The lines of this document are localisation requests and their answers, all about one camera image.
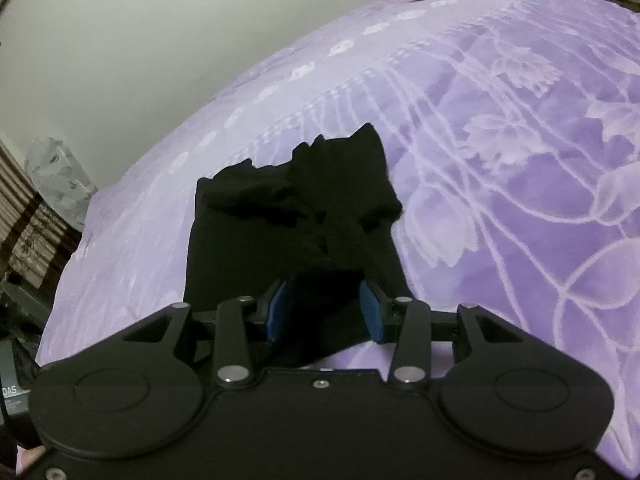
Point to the brown striped curtain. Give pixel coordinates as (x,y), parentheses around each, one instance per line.
(35,240)

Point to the purple floral bedsheet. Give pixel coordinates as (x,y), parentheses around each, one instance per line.
(500,160)

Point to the black long-sleeve sweater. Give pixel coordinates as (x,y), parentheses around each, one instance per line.
(300,220)

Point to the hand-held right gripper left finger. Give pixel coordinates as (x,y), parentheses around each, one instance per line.
(276,312)

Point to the dark printed box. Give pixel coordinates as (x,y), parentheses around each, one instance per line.
(17,350)

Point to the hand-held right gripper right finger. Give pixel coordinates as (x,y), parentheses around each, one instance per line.
(372,312)

